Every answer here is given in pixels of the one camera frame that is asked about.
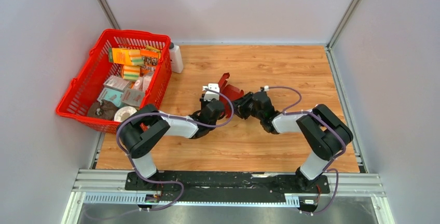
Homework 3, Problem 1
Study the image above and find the teal white packet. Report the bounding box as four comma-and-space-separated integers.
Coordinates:
97, 87, 124, 108

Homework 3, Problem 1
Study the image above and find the red paper box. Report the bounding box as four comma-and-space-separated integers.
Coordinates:
218, 73, 244, 118

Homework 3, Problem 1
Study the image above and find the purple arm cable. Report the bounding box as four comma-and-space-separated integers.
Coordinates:
116, 87, 235, 213
266, 86, 347, 215

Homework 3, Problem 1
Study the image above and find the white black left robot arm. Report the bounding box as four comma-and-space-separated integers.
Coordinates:
117, 99, 225, 190

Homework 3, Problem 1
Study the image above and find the orange snack packet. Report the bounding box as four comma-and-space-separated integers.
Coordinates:
140, 46, 161, 75

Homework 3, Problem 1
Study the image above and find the yellow green sponge pack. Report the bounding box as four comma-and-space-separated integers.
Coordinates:
121, 65, 141, 81

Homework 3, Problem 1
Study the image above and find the white tape roll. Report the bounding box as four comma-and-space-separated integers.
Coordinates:
114, 106, 138, 122

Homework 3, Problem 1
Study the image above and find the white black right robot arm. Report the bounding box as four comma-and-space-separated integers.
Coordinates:
233, 91, 354, 192

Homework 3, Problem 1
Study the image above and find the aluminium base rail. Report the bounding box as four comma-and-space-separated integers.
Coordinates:
62, 170, 394, 223

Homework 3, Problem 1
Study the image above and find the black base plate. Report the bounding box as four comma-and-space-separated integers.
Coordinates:
125, 171, 330, 203

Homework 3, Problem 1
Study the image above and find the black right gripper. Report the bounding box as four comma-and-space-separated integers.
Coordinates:
227, 92, 264, 121

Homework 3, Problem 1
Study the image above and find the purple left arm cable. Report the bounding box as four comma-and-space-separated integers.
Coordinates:
116, 87, 235, 213

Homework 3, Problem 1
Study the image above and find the right aluminium frame post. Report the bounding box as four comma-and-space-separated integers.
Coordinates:
326, 0, 361, 50

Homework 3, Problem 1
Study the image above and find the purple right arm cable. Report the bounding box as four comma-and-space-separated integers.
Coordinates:
266, 86, 347, 215

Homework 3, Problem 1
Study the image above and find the brown bag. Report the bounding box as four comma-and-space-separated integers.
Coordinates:
87, 100, 119, 121

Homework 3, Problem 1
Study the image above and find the left aluminium frame post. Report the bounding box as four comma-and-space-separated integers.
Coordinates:
97, 0, 121, 30

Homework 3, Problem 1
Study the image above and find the aluminium frame post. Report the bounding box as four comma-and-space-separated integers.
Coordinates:
97, 0, 121, 30
326, 0, 361, 50

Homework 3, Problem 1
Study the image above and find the pink white box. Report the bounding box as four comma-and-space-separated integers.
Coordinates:
103, 75, 132, 92

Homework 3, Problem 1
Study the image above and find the orange green box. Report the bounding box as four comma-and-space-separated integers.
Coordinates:
108, 48, 144, 66

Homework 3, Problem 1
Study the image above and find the white plastic bottle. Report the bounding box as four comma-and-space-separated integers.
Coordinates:
169, 43, 184, 74

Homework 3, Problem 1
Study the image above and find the pink grey packet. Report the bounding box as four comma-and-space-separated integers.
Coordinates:
121, 88, 145, 107

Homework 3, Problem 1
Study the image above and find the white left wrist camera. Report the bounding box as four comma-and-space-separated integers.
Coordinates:
202, 83, 220, 102

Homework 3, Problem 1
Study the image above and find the red plastic basket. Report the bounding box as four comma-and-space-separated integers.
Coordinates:
56, 29, 172, 134

